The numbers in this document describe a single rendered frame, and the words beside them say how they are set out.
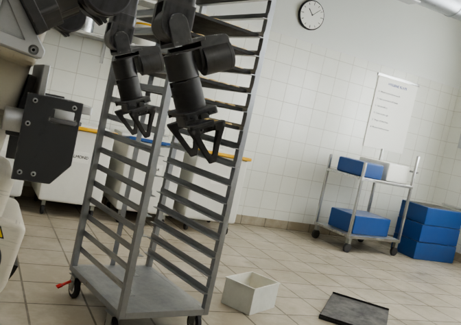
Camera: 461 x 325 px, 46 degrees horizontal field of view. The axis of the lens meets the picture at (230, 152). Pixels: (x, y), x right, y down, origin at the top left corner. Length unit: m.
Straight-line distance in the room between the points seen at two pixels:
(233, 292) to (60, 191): 1.94
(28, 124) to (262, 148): 4.97
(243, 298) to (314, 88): 3.42
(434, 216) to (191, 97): 5.67
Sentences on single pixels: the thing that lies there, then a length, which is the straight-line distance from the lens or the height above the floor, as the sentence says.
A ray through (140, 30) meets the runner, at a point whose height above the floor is 1.41.
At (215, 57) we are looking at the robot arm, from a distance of 1.00.
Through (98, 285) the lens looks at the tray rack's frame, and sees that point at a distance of 2.81.
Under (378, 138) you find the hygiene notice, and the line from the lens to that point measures 6.76.
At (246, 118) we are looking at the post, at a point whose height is 1.10.
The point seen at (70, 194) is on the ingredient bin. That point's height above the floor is 0.20.
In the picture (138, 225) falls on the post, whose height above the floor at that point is 0.55.
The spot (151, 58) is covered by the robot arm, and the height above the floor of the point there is 1.18.
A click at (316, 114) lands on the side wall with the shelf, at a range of 6.22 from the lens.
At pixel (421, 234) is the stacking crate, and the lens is 6.46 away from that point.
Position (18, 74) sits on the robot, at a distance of 1.09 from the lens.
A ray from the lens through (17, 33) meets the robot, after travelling 0.93.
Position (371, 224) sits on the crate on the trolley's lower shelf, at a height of 0.31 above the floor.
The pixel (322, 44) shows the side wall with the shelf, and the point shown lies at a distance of 6.23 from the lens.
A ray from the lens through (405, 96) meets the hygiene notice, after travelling 6.96.
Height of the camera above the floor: 1.07
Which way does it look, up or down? 3 degrees down
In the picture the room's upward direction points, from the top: 12 degrees clockwise
